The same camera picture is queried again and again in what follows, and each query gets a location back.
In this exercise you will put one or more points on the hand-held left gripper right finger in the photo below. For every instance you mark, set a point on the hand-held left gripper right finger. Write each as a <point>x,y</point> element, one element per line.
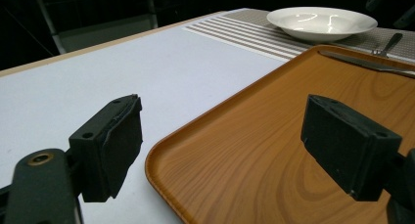
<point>349,145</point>

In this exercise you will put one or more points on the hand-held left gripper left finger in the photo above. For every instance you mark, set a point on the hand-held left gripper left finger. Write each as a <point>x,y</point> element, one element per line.
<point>107,145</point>

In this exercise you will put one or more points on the white table sheet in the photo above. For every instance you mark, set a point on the white table sheet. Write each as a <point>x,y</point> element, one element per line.
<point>130,67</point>

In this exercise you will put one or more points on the brown wooden tray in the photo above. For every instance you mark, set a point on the brown wooden tray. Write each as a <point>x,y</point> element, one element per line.
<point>261,136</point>

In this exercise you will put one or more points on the white round plate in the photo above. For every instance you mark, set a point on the white round plate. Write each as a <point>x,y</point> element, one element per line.
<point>321,22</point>

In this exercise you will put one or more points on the striped woven placemat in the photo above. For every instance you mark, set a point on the striped woven placemat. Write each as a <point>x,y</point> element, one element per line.
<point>248,35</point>

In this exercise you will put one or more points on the silver table knife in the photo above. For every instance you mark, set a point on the silver table knife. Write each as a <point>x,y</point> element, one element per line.
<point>365,64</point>

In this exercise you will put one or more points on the silver fork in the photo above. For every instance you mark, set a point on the silver fork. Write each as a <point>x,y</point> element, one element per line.
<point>391,43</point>

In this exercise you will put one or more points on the white desk with metal legs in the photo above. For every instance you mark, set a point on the white desk with metal legs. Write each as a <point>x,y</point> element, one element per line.
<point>104,31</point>

